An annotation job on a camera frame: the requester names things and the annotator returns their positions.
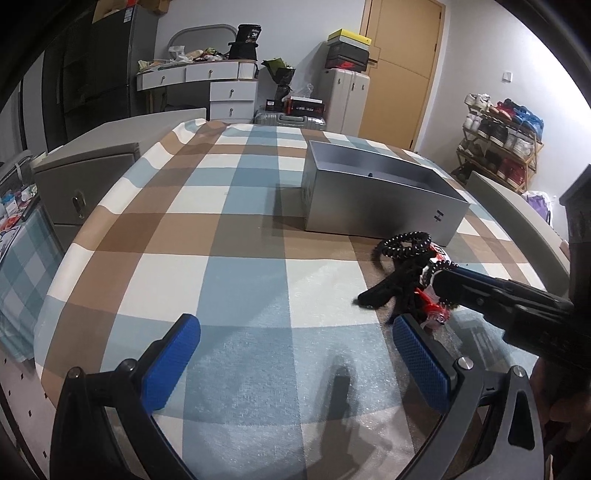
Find grey arched mirror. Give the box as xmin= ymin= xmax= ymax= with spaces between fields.
xmin=167 ymin=25 xmax=239 ymax=62

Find dark flower bouquet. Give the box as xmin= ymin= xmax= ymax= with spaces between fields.
xmin=261 ymin=57 xmax=297 ymax=100

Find silver suitcase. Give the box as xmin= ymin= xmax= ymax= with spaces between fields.
xmin=252 ymin=105 xmax=328 ymax=133

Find cardboard box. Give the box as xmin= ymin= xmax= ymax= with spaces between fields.
xmin=91 ymin=0 xmax=172 ymax=25

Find grey bedside cabinet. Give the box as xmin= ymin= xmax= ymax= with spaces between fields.
xmin=31 ymin=108 xmax=208 ymax=228

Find black beaded bracelet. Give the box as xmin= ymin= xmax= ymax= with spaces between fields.
xmin=421 ymin=259 xmax=459 ymax=281
xmin=374 ymin=230 xmax=433 ymax=269

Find wooden shoe rack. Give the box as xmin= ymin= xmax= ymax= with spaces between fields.
xmin=454 ymin=92 xmax=545 ymax=195

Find person's right hand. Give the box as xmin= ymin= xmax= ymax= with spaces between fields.
xmin=529 ymin=357 xmax=591 ymax=462

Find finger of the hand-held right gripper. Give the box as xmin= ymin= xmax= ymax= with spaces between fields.
xmin=444 ymin=266 xmax=548 ymax=293
xmin=431 ymin=269 xmax=575 ymax=325

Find black bags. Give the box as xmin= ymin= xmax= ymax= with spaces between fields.
xmin=227 ymin=23 xmax=264 ymax=62

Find grey bed board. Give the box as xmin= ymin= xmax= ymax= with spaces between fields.
xmin=465 ymin=170 xmax=571 ymax=297

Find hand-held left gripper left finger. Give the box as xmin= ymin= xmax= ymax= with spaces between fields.
xmin=50 ymin=313 xmax=202 ymax=480

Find silver rectangular box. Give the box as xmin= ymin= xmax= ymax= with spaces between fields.
xmin=301 ymin=140 xmax=471 ymax=245

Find red and black shoe box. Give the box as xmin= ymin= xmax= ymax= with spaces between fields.
xmin=324 ymin=55 xmax=370 ymax=71

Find checked blanket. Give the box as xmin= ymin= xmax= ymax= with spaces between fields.
xmin=34 ymin=118 xmax=551 ymax=480

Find purple plastic bag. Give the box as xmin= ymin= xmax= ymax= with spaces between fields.
xmin=521 ymin=189 xmax=557 ymax=227

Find checked cloth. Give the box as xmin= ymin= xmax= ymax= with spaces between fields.
xmin=0 ymin=202 xmax=66 ymax=366

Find black hair clip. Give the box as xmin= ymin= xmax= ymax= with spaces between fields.
xmin=355 ymin=264 xmax=429 ymax=311

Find black refrigerator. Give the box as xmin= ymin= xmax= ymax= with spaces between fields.
xmin=41 ymin=4 xmax=158 ymax=154

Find beige suitcase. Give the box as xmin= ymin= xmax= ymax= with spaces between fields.
xmin=322 ymin=68 xmax=371 ymax=136

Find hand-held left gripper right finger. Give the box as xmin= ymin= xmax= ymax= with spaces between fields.
xmin=393 ymin=315 xmax=546 ymax=480

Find white desk with drawers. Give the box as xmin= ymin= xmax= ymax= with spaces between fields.
xmin=136 ymin=59 xmax=259 ymax=123

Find wooden door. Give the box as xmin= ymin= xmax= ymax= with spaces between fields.
xmin=357 ymin=0 xmax=447 ymax=151

